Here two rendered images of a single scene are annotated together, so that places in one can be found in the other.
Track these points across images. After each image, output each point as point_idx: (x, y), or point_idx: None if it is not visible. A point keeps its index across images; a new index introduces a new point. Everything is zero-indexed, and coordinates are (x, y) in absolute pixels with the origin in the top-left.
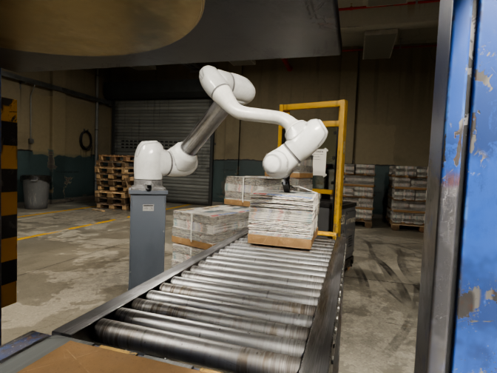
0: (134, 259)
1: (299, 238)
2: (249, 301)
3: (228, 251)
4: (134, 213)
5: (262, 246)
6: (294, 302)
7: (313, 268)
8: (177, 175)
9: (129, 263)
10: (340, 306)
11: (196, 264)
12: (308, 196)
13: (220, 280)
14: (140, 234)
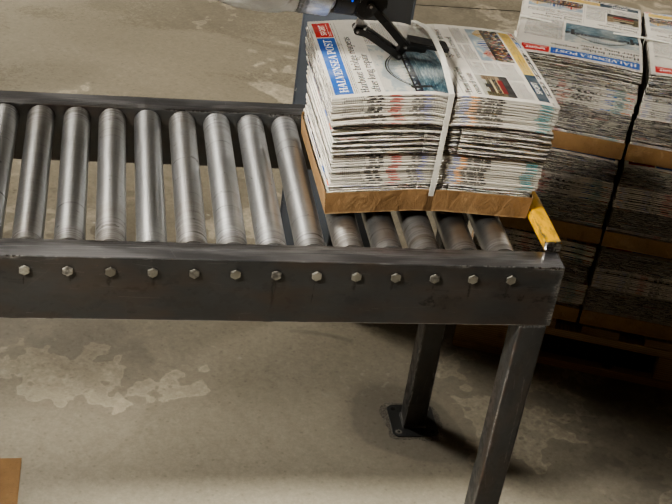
0: (304, 66)
1: (320, 177)
2: None
3: (211, 124)
4: None
5: (292, 154)
6: None
7: (181, 229)
8: None
9: (296, 71)
10: (492, 425)
11: (97, 109)
12: (362, 87)
13: (26, 144)
14: (318, 18)
